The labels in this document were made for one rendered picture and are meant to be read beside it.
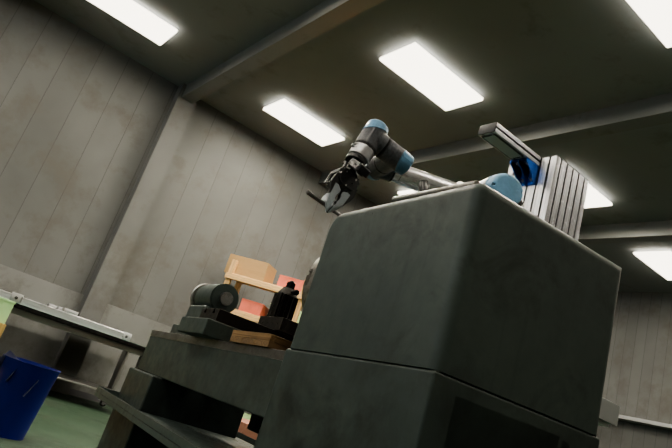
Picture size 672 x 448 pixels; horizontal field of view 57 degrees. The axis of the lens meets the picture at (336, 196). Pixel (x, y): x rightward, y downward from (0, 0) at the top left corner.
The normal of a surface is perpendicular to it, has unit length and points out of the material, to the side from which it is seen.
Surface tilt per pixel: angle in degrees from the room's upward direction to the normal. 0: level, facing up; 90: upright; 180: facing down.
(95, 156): 90
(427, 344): 90
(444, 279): 90
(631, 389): 90
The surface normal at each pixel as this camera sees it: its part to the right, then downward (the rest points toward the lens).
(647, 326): -0.75, -0.43
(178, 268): 0.59, -0.10
